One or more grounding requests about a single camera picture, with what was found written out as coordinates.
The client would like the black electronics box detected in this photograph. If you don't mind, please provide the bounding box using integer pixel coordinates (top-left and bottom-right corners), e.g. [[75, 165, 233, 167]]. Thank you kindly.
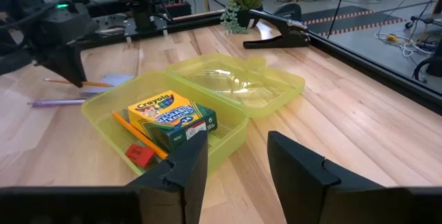
[[153, 0, 193, 19]]

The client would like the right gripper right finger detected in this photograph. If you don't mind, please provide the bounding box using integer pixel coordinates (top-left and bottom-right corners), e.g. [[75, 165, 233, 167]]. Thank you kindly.
[[267, 130, 385, 224]]

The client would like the red rectangular eraser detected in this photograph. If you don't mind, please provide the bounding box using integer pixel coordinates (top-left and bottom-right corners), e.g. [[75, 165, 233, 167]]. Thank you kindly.
[[124, 143, 156, 169]]

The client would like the thin black pole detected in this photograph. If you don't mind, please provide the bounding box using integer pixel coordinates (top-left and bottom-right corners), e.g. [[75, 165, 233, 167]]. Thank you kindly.
[[325, 0, 352, 40]]

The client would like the black hole punch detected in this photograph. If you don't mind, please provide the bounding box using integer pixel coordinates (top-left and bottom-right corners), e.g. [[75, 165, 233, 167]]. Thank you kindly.
[[242, 8, 311, 50]]

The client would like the black mat with striped edges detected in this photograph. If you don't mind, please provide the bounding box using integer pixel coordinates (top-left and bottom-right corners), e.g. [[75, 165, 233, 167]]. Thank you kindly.
[[300, 5, 409, 38]]

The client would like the yellow translucent pencil case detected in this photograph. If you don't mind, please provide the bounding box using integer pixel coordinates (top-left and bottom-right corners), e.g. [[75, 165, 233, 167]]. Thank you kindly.
[[81, 53, 307, 177]]

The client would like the tangled white floor cable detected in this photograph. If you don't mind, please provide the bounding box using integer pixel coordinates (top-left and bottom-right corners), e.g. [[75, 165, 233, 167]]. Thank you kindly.
[[372, 32, 434, 58]]

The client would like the coiled black cable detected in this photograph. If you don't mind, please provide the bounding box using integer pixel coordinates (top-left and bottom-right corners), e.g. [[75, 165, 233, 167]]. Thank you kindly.
[[412, 56, 442, 84]]

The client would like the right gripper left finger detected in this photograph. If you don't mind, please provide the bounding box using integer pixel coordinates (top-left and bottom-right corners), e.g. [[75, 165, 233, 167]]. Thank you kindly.
[[126, 130, 210, 224]]

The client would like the orange pencil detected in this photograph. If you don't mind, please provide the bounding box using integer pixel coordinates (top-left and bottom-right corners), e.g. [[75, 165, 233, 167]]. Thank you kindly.
[[111, 111, 169, 160], [43, 77, 114, 88]]

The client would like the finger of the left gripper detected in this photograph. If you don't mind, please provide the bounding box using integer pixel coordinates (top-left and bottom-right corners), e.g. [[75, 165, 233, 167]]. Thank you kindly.
[[36, 44, 88, 88]]

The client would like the purple pencil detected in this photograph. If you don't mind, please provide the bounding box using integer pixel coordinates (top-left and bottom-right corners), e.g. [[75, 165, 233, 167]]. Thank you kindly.
[[27, 98, 88, 109]]

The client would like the yellow green crayon box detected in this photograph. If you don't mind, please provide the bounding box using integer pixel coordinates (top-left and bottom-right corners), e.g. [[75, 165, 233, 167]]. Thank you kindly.
[[127, 90, 218, 154]]

